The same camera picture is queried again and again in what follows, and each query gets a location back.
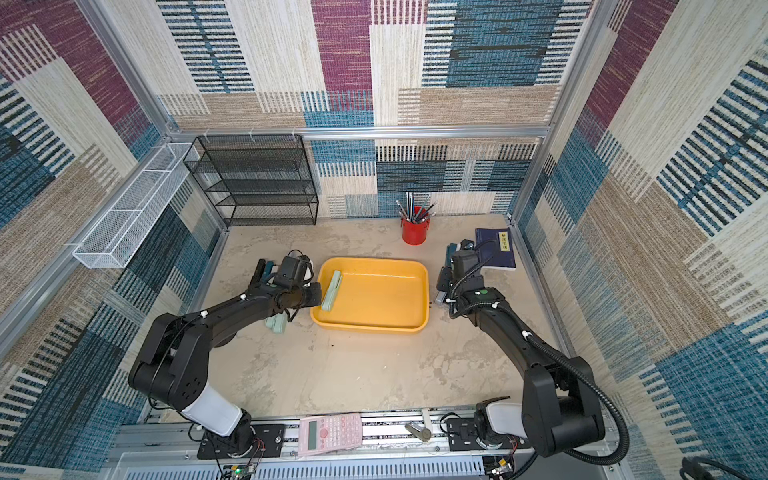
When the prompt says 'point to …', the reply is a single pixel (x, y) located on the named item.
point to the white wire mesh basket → (107, 243)
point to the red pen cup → (414, 233)
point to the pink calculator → (323, 434)
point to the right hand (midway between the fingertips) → (450, 277)
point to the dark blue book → (502, 258)
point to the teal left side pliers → (268, 273)
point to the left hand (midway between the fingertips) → (321, 293)
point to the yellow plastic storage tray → (385, 294)
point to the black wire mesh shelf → (256, 180)
